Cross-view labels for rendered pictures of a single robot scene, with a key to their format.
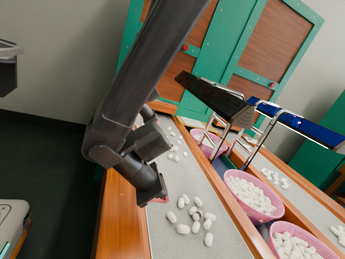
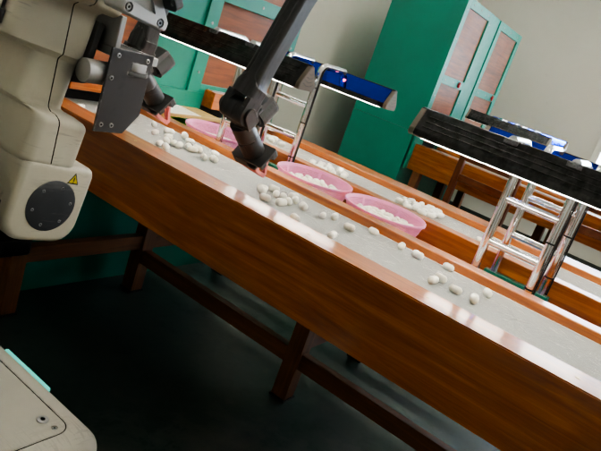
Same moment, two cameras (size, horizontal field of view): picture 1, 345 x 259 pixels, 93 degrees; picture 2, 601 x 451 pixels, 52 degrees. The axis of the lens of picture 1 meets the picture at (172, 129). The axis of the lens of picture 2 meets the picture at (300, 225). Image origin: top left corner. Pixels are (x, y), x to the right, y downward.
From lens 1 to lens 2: 1.29 m
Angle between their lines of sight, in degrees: 35
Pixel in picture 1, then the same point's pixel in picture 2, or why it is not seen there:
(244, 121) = (308, 82)
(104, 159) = (251, 122)
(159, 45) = (288, 39)
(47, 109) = not seen: outside the picture
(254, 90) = (260, 30)
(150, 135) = (268, 101)
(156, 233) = not seen: hidden behind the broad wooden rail
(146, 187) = (261, 151)
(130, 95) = (270, 71)
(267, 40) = not seen: outside the picture
